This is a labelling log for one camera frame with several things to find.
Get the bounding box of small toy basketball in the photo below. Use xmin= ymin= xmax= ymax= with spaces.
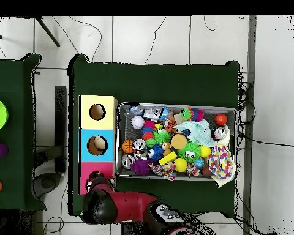
xmin=122 ymin=139 xmax=135 ymax=154

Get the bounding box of wooden box with three holes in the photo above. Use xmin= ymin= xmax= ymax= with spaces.
xmin=77 ymin=94 xmax=118 ymax=196

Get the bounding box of dark green tablecloth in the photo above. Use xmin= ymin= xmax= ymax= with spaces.
xmin=67 ymin=53 xmax=241 ymax=218
xmin=0 ymin=53 xmax=48 ymax=212

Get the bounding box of white dimpled ball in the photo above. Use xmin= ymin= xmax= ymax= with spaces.
xmin=130 ymin=115 xmax=145 ymax=130

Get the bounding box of black soda can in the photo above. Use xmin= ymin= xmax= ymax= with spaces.
xmin=211 ymin=126 xmax=228 ymax=141

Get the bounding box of black cable bundle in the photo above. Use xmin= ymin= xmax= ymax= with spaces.
xmin=236 ymin=69 xmax=257 ymax=150

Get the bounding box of crushed clear plastic bottle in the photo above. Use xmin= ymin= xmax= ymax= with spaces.
xmin=126 ymin=105 xmax=170 ymax=122

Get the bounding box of thin black floor cable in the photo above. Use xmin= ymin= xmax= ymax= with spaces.
xmin=68 ymin=16 xmax=103 ymax=62
xmin=203 ymin=16 xmax=218 ymax=32
xmin=143 ymin=16 xmax=168 ymax=65

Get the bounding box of orange ball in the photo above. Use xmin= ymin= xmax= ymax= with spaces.
xmin=214 ymin=113 xmax=228 ymax=126

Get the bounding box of black cable with connector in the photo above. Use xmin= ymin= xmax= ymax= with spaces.
xmin=237 ymin=130 xmax=294 ymax=148

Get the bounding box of toy hamburger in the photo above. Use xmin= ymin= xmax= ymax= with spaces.
xmin=170 ymin=132 xmax=189 ymax=150

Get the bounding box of colourful dotted cloth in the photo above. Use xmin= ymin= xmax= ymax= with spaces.
xmin=207 ymin=144 xmax=236 ymax=188

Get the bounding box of shallow clear mesh bin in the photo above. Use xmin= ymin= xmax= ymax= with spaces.
xmin=115 ymin=103 xmax=238 ymax=182

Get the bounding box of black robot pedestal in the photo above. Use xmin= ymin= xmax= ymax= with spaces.
xmin=121 ymin=221 xmax=153 ymax=235

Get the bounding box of mint green cloth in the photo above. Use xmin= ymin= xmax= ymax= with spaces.
xmin=173 ymin=119 xmax=219 ymax=147

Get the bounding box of crushed red soda can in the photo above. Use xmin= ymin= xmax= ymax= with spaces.
xmin=132 ymin=138 xmax=147 ymax=154

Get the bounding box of black tripod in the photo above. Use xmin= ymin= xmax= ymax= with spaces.
xmin=0 ymin=16 xmax=61 ymax=48

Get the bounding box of grey floor cable cover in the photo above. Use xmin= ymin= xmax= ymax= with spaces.
xmin=242 ymin=15 xmax=257 ymax=235

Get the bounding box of rainbow fuzzy caterpillar toy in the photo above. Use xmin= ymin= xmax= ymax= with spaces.
xmin=180 ymin=107 xmax=205 ymax=122

